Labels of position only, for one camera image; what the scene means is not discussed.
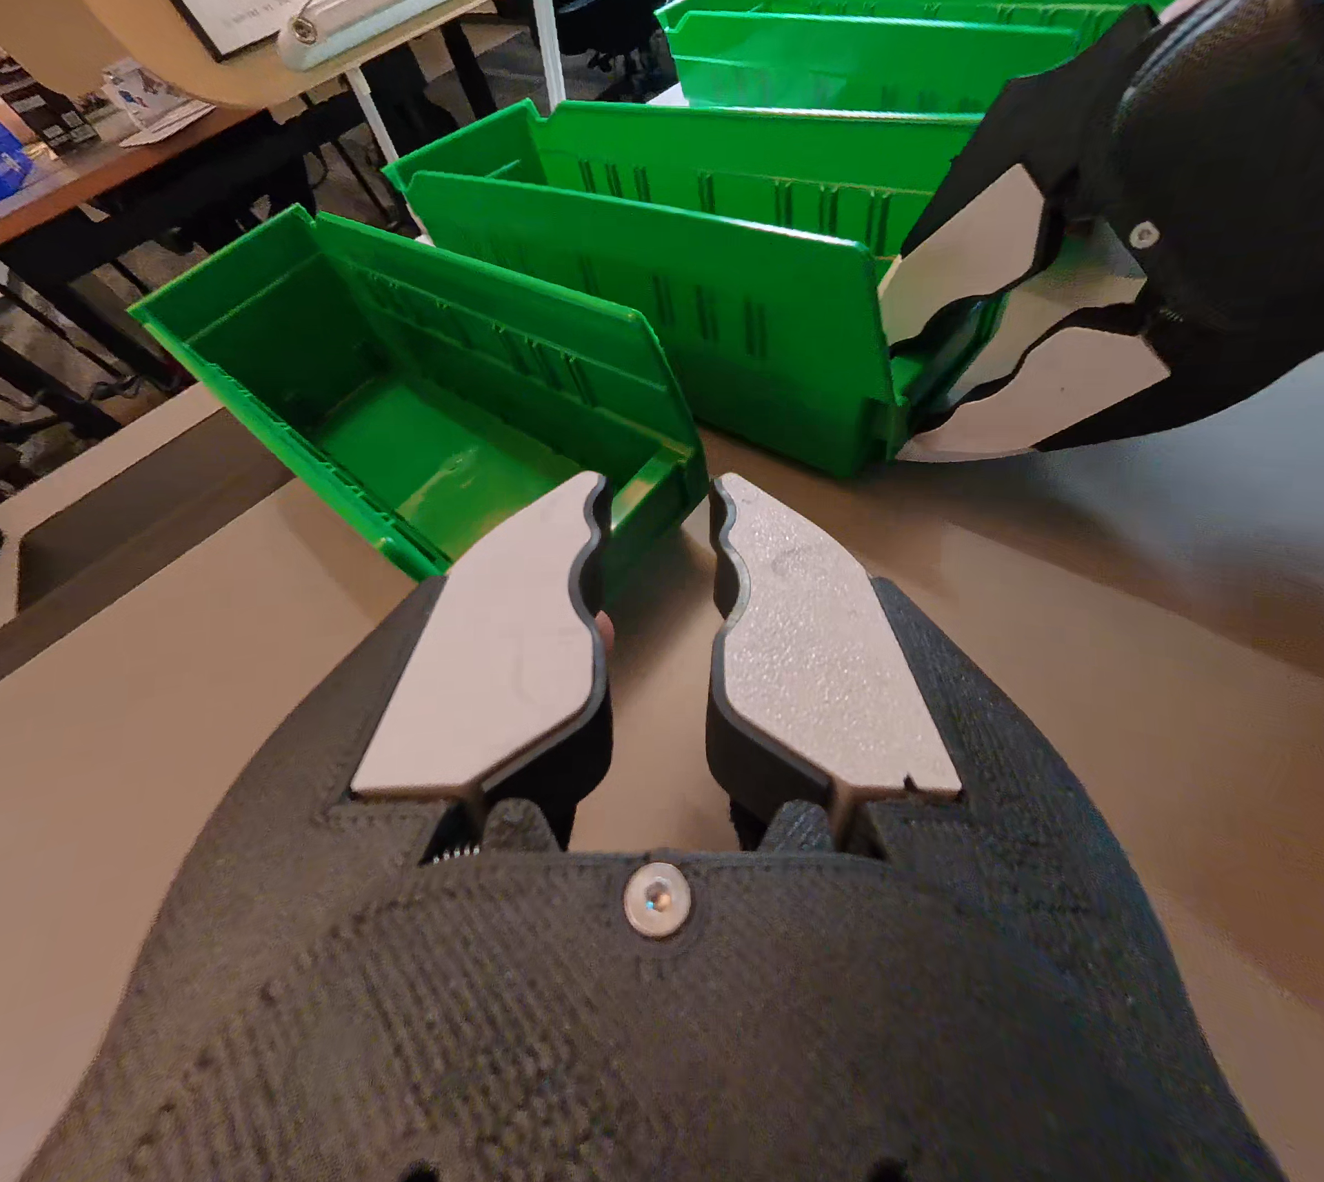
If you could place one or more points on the green plastic bin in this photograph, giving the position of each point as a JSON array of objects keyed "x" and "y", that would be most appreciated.
[
  {"x": 827, "y": 80},
  {"x": 672, "y": 354},
  {"x": 434, "y": 457}
]

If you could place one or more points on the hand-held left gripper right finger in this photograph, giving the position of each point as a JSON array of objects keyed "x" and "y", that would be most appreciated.
[{"x": 827, "y": 674}]

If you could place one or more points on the small picture card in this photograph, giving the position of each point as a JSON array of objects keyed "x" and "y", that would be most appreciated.
[{"x": 149, "y": 101}]

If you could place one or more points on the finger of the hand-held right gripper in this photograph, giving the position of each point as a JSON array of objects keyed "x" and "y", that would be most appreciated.
[
  {"x": 981, "y": 260},
  {"x": 1065, "y": 395}
]

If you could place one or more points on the person's left hand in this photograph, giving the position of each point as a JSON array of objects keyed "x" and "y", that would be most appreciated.
[{"x": 606, "y": 633}]

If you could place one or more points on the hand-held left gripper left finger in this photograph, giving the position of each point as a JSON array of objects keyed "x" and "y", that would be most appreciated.
[{"x": 496, "y": 674}]

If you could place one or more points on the black box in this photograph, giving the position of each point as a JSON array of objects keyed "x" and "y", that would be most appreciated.
[{"x": 46, "y": 122}]

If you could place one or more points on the person's right hand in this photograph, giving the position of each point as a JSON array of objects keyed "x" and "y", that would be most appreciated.
[{"x": 1194, "y": 2}]

